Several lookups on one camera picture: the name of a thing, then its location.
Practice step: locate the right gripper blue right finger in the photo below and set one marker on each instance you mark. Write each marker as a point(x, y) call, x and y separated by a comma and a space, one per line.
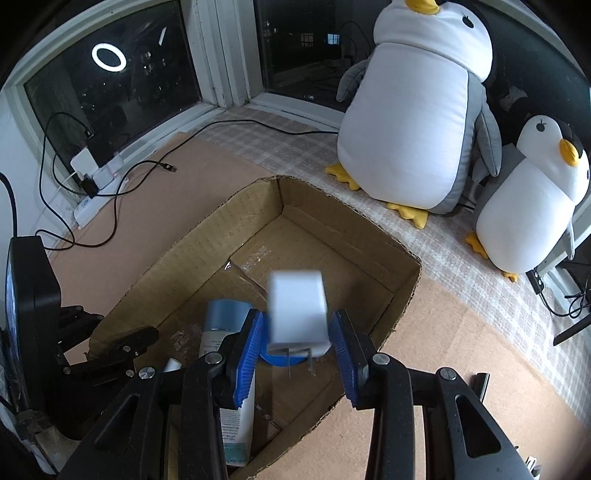
point(352, 360)

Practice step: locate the white power strip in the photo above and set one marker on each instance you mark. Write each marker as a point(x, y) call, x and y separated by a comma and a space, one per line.
point(108, 178)

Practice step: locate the black plug adapter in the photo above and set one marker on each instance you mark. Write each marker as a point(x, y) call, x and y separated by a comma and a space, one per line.
point(89, 186)

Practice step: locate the cardboard box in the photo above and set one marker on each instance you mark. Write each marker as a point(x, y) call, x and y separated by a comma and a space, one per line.
point(304, 427)

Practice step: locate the black tripod stand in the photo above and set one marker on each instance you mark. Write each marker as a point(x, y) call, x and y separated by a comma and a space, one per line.
point(572, 279)

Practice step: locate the blue round lid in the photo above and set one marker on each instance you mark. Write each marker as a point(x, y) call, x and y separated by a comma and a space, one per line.
point(281, 361)

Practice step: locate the white power adapter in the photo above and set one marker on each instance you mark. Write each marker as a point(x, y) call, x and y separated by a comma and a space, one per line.
point(84, 164)

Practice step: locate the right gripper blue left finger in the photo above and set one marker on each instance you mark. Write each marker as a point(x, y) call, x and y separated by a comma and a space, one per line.
point(245, 355)

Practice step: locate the large plush penguin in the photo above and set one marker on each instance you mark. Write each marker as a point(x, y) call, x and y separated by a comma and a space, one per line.
point(418, 126)

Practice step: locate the checkered white mat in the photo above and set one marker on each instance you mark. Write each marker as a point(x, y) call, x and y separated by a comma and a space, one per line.
point(282, 145)

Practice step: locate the white USB wall charger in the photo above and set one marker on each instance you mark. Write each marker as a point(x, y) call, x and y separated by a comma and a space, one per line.
point(297, 309)

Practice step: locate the small plush penguin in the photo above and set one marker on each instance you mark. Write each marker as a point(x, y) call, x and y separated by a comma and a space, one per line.
point(525, 210)

